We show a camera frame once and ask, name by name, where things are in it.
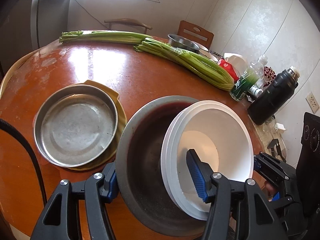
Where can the light wooden curved chair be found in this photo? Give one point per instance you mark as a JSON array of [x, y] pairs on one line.
[[17, 63]]

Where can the steel bowl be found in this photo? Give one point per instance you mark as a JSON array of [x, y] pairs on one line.
[[145, 155]]

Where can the red flower decoration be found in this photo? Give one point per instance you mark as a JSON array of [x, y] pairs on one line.
[[268, 73]]

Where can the black metal clip tool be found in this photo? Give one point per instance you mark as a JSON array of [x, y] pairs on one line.
[[275, 147]]

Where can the refrigerator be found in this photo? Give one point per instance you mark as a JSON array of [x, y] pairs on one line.
[[50, 12]]

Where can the white plastic bag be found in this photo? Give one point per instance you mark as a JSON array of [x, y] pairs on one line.
[[236, 58]]

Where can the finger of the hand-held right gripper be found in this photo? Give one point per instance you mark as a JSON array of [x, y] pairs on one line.
[[272, 166]]

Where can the small steel dish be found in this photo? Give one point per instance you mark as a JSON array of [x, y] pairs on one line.
[[207, 54]]

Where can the wall power outlet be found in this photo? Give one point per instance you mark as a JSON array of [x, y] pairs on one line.
[[312, 102]]

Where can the clear bottle with green label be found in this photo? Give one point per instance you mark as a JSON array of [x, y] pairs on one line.
[[242, 85]]

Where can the white charger plug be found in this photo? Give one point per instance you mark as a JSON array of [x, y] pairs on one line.
[[280, 127]]

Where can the small white-capped bottle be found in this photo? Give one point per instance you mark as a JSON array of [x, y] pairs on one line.
[[257, 91]]

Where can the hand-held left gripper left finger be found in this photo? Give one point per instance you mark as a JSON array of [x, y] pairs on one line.
[[112, 182]]

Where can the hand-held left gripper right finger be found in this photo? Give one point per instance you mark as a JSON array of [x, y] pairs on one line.
[[197, 177]]

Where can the wooden chair with cutout back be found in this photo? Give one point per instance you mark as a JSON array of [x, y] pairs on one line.
[[183, 32]]

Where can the black thermos flask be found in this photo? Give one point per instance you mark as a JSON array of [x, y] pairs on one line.
[[272, 97]]

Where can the yellow shell-shaped plate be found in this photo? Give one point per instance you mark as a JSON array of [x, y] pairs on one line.
[[100, 83]]

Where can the red packet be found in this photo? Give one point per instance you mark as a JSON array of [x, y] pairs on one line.
[[226, 66]]

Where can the wrapped celery bunch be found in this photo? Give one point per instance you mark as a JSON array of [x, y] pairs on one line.
[[195, 62]]

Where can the small steel basin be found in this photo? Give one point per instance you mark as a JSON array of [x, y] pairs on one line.
[[182, 43]]

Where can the black induction cooker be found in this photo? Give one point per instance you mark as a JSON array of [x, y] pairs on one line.
[[310, 142]]

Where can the dark curved-back chair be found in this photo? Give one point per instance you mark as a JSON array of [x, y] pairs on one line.
[[125, 21]]

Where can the steel pan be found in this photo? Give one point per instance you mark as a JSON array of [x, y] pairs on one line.
[[75, 130]]

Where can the glass jar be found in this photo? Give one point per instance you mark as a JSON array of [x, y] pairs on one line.
[[268, 125]]

